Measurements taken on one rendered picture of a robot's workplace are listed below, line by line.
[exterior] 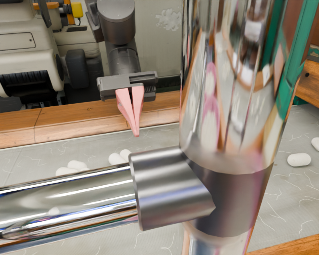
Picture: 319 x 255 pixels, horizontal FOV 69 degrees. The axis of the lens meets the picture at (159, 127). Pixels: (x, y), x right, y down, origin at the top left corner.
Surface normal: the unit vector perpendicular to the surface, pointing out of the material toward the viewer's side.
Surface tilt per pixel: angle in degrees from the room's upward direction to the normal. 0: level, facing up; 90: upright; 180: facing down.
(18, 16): 98
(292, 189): 0
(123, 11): 39
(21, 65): 98
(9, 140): 45
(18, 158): 0
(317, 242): 0
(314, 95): 67
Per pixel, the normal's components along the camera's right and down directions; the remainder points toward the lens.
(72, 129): 0.14, -0.23
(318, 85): -0.91, -0.18
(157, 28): 0.24, 0.52
